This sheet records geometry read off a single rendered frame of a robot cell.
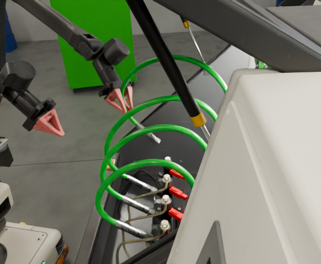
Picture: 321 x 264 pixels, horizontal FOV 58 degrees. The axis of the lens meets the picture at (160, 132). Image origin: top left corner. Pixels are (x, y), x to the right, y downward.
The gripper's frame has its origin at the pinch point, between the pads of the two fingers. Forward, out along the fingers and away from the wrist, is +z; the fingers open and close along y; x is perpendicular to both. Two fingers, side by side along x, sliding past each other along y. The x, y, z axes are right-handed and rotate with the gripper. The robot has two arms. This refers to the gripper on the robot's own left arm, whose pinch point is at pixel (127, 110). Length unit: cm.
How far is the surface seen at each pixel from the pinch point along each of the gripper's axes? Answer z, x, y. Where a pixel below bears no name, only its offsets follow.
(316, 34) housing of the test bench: 14, -52, 12
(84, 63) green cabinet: -170, 217, 177
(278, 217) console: 32, -55, -45
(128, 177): 19.9, -1.0, -12.7
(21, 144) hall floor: -85, 233, 62
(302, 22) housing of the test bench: 7, -49, 22
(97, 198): 22.2, -9.4, -28.8
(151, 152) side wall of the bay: 11.3, 24.0, 23.3
